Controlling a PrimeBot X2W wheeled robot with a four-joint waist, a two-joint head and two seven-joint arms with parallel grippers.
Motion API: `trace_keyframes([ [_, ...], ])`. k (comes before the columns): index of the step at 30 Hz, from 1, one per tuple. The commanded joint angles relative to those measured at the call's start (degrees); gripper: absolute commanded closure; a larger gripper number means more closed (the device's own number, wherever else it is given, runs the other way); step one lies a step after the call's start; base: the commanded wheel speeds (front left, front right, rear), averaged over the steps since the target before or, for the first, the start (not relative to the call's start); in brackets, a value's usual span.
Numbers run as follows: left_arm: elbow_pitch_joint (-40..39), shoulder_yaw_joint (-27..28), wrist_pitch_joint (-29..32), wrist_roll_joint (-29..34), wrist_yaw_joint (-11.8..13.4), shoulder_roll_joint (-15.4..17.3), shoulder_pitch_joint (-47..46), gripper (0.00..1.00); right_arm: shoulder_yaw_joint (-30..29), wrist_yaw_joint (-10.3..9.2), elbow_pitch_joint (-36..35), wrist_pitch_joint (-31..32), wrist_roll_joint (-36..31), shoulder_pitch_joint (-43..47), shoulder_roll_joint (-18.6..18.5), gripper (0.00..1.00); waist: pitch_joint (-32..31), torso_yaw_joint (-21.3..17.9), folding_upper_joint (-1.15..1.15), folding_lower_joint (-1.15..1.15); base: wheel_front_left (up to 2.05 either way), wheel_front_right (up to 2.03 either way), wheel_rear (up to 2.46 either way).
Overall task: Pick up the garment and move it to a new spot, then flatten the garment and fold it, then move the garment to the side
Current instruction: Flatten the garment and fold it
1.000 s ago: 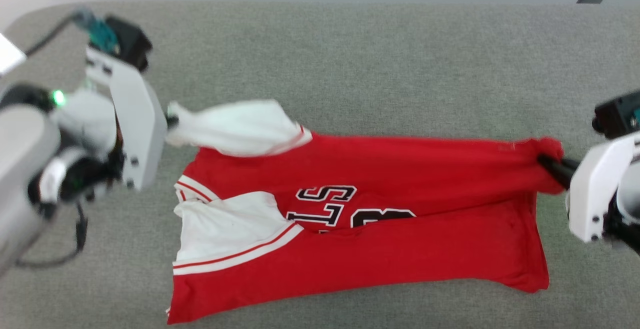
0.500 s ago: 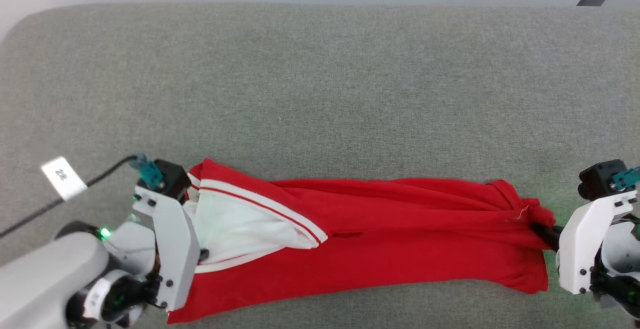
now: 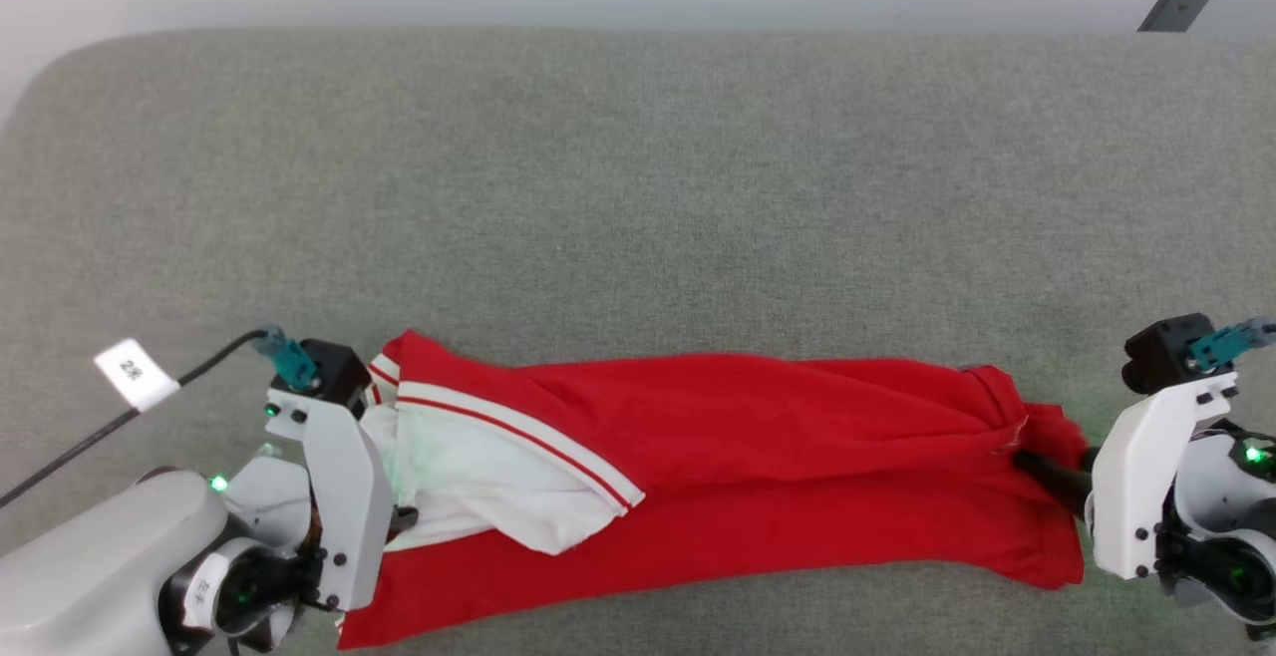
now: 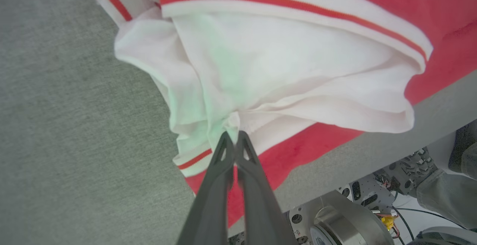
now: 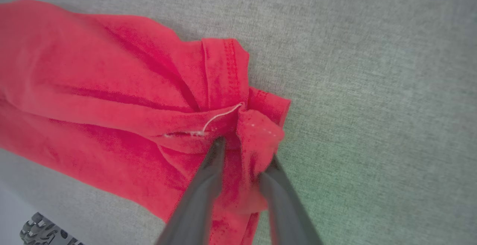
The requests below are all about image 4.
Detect yellow wire connector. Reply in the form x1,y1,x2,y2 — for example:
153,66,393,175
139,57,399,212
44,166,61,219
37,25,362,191
380,215,397,231

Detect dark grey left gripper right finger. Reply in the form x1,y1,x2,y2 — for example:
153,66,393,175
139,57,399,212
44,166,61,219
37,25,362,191
236,130,298,245

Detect grey rounded base cover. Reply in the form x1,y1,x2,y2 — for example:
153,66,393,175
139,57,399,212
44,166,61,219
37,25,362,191
406,226,477,245

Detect red white basketball jersey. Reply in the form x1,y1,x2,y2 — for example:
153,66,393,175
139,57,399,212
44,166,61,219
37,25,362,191
80,0,477,228

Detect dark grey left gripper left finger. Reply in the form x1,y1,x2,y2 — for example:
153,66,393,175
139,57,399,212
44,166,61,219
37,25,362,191
176,131,236,245

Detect silver round wheel hub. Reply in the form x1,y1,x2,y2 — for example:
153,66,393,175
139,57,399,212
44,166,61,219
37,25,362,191
310,191,395,245

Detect grey trouser leg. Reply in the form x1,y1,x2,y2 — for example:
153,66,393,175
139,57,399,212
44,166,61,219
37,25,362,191
416,168,477,230

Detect thin black cable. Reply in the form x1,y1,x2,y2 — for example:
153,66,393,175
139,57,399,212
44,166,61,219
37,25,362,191
391,206,466,245

